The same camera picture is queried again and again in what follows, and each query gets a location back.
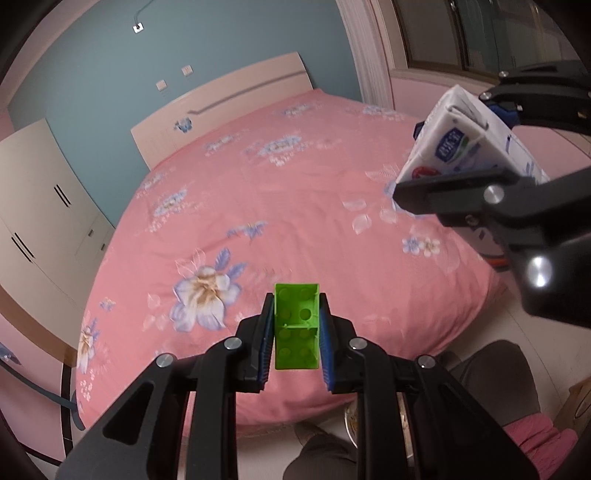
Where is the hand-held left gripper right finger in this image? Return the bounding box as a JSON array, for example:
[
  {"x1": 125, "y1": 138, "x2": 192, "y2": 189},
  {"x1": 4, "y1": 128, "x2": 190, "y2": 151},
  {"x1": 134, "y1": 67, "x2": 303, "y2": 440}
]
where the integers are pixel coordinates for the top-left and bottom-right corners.
[{"x1": 318, "y1": 292, "x2": 539, "y2": 480}]

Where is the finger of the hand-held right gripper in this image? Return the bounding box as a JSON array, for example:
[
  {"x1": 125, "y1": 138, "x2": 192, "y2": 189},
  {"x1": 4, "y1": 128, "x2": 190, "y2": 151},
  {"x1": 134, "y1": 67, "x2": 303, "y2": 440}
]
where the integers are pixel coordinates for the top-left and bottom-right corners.
[
  {"x1": 413, "y1": 59, "x2": 591, "y2": 137},
  {"x1": 394, "y1": 166, "x2": 591, "y2": 329}
]

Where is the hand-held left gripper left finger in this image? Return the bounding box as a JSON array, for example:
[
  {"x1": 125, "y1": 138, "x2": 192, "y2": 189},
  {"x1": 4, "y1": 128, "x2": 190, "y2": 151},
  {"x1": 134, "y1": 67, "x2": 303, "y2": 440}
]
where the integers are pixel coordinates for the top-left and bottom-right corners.
[{"x1": 55, "y1": 292, "x2": 276, "y2": 480}]

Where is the green plastic block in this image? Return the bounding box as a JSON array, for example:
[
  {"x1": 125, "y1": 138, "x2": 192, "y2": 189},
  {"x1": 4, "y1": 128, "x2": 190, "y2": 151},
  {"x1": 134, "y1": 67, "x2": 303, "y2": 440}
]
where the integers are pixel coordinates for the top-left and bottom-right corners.
[{"x1": 274, "y1": 282, "x2": 322, "y2": 371}]

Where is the white milk carton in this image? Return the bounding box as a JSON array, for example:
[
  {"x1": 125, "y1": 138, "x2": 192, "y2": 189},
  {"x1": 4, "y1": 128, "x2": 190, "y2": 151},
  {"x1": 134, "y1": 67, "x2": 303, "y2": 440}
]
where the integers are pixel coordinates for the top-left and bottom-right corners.
[{"x1": 392, "y1": 84, "x2": 552, "y2": 261}]

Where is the white round trash bin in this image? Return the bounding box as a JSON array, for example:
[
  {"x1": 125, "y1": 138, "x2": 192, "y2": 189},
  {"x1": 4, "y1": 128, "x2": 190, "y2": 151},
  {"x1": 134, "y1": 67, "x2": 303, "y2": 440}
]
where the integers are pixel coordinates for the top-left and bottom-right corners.
[{"x1": 344, "y1": 401, "x2": 366, "y2": 449}]

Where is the bed with pink floral blanket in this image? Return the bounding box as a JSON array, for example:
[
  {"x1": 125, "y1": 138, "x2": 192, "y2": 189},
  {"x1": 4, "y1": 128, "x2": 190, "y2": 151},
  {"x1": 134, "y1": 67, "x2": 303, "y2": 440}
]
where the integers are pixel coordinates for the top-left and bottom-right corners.
[{"x1": 74, "y1": 88, "x2": 509, "y2": 435}]

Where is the white curtain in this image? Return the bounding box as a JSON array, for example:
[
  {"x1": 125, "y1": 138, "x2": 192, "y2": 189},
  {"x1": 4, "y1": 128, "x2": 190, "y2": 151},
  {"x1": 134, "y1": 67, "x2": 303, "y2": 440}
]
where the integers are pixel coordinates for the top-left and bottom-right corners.
[{"x1": 338, "y1": 0, "x2": 395, "y2": 110}]

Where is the light wooden furniture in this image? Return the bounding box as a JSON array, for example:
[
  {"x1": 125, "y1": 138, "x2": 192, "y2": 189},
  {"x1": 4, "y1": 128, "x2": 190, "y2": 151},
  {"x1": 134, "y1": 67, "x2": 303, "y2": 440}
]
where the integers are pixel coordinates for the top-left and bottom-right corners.
[{"x1": 553, "y1": 376, "x2": 591, "y2": 437}]

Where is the white wardrobe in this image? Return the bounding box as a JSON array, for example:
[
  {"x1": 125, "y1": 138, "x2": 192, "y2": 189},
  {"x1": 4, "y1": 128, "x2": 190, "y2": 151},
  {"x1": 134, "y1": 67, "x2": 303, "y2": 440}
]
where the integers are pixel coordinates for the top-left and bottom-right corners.
[{"x1": 0, "y1": 117, "x2": 116, "y2": 326}]

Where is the window with dark frame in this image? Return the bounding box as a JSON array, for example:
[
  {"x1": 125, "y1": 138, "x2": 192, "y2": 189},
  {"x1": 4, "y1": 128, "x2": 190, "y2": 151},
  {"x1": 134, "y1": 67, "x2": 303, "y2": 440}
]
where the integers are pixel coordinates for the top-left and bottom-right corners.
[{"x1": 392, "y1": 0, "x2": 591, "y2": 77}]

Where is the blue cable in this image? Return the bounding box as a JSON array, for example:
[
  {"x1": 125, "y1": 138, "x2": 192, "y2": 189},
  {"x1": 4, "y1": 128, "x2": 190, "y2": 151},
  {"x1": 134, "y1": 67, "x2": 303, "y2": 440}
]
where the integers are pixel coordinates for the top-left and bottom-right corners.
[{"x1": 0, "y1": 342, "x2": 84, "y2": 432}]

